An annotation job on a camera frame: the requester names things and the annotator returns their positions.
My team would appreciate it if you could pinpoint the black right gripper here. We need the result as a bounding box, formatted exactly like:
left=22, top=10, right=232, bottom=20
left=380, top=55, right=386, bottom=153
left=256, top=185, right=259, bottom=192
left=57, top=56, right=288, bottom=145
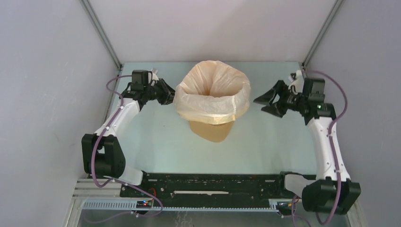
left=253, top=79, right=307, bottom=118

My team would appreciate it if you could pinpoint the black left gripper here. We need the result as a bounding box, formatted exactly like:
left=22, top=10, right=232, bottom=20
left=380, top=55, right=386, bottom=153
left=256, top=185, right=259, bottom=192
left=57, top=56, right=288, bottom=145
left=144, top=79, right=183, bottom=105

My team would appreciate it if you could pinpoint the translucent cream trash bag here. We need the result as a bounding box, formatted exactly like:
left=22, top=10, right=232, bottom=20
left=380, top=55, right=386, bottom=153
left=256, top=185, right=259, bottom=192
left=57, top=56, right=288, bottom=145
left=173, top=61, right=251, bottom=125

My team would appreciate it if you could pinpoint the yellow plastic trash bin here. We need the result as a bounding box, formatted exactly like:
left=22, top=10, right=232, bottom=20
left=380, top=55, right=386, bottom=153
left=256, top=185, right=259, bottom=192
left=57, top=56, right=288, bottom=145
left=189, top=121, right=234, bottom=142

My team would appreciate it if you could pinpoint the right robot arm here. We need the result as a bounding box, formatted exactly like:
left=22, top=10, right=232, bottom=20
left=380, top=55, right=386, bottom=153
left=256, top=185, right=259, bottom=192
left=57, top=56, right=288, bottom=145
left=254, top=78, right=361, bottom=215

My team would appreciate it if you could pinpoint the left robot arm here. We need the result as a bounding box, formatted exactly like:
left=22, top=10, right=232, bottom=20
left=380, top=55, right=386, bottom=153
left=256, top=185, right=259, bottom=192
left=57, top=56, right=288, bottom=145
left=81, top=69, right=175, bottom=197

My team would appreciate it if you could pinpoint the small circuit board with leds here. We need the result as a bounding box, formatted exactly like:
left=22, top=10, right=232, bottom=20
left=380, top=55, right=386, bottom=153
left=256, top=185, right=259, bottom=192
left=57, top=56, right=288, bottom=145
left=136, top=201, right=152, bottom=209

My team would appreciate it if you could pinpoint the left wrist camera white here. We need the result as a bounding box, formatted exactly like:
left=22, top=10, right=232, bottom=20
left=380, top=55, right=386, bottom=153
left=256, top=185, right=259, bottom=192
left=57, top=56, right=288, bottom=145
left=149, top=68, right=159, bottom=86

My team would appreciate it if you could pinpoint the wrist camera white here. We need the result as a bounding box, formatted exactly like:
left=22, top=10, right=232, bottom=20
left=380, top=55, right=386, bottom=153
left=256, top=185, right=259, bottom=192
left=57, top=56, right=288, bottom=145
left=149, top=68, right=159, bottom=86
left=288, top=70, right=305, bottom=94

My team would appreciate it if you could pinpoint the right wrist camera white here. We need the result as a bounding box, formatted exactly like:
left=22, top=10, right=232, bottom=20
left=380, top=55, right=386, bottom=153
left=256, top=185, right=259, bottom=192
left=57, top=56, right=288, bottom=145
left=288, top=70, right=305, bottom=94

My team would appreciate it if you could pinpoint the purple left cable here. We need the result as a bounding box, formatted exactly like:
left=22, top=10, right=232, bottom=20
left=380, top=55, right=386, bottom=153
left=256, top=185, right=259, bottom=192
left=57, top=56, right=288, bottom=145
left=82, top=74, right=164, bottom=224

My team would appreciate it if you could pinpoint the purple cable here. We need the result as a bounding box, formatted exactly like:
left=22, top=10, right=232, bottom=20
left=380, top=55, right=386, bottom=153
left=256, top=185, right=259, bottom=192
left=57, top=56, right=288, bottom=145
left=290, top=70, right=349, bottom=227
left=82, top=74, right=164, bottom=224

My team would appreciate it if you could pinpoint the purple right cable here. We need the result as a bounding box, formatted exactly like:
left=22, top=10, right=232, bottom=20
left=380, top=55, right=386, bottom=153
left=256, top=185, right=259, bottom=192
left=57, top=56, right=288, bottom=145
left=290, top=70, right=349, bottom=227

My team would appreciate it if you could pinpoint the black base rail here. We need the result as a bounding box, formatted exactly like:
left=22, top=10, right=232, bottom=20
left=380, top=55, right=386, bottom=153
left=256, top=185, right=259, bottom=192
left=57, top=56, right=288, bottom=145
left=120, top=172, right=294, bottom=212

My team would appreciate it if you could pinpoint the aluminium corner frame post right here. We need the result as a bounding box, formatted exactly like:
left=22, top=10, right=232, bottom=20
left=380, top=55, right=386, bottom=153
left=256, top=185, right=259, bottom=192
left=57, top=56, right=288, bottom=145
left=301, top=0, right=345, bottom=69

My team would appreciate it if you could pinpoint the aluminium corner frame post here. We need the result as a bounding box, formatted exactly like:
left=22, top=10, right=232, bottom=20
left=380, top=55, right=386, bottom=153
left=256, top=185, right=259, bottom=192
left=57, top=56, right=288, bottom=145
left=301, top=0, right=345, bottom=69
left=79, top=0, right=122, bottom=70

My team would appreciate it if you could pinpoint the aluminium corner frame post left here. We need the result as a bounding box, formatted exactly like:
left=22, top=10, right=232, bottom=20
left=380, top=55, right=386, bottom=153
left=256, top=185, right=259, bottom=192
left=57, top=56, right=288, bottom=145
left=79, top=0, right=122, bottom=70

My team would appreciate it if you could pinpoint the aluminium base extrusion frame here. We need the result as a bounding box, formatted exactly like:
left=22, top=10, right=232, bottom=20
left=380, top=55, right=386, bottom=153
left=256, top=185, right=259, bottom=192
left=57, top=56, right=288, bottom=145
left=64, top=178, right=367, bottom=227

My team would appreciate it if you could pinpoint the white slotted cable duct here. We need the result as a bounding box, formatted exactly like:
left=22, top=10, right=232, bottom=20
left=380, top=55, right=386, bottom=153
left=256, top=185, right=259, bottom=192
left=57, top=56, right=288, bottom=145
left=81, top=199, right=290, bottom=212

